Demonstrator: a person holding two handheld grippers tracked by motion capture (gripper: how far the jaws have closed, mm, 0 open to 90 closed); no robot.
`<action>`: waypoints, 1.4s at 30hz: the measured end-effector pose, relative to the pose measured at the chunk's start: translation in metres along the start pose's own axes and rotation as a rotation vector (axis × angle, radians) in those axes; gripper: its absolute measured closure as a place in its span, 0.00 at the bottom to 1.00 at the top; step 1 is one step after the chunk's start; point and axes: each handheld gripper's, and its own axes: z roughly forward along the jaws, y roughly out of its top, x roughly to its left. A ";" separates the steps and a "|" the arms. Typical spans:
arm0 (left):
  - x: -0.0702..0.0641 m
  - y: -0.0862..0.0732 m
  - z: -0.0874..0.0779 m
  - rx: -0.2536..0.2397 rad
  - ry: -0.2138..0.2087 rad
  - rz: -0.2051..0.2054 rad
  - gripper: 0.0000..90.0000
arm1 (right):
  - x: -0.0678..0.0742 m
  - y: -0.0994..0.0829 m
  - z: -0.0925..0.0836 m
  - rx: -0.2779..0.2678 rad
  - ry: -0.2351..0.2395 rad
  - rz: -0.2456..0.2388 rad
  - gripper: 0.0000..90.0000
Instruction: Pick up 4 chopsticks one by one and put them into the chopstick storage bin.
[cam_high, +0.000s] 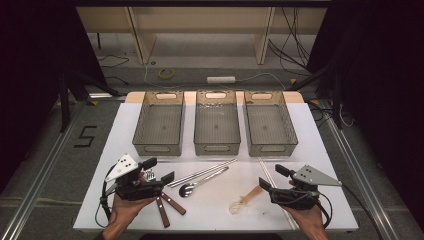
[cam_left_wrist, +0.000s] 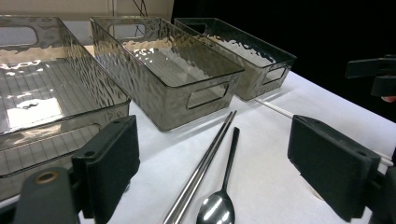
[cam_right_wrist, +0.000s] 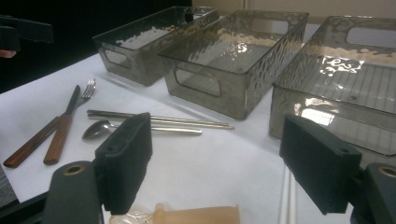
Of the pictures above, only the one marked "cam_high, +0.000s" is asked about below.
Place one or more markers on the person's right hand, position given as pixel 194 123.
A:
pixel 310 220

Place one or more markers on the black curtain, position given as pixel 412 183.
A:
pixel 26 66
pixel 383 83

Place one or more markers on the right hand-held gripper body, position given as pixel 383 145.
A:
pixel 300 196

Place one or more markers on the short silver bar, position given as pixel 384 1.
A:
pixel 103 96

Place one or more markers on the aluminium floor rail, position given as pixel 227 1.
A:
pixel 36 186
pixel 365 186

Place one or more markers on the person's left hand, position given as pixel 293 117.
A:
pixel 125 210

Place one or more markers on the white power strip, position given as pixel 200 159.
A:
pixel 221 80

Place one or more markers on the clear grey plastic bin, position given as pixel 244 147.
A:
pixel 160 130
pixel 216 113
pixel 270 133

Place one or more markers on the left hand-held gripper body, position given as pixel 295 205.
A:
pixel 136 190

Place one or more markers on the yellow tape roll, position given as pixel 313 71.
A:
pixel 160 74

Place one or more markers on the white chopstick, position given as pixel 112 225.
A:
pixel 264 168

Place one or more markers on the metal spoon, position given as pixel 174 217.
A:
pixel 186 191

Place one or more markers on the black metal stand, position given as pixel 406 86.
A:
pixel 64 106
pixel 337 106

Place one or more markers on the beige wooden desk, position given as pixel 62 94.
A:
pixel 200 20

